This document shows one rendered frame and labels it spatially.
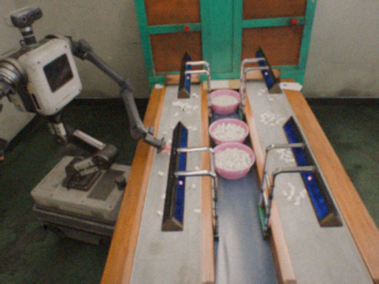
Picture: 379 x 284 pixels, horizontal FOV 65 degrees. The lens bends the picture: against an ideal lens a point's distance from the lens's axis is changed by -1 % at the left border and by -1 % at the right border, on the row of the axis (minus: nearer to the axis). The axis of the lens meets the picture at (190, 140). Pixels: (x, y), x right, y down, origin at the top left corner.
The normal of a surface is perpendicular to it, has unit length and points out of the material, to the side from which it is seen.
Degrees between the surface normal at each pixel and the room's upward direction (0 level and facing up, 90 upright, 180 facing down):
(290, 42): 90
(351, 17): 90
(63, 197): 0
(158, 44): 90
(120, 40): 90
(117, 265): 0
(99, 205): 0
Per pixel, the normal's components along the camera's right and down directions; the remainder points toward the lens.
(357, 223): -0.07, -0.80
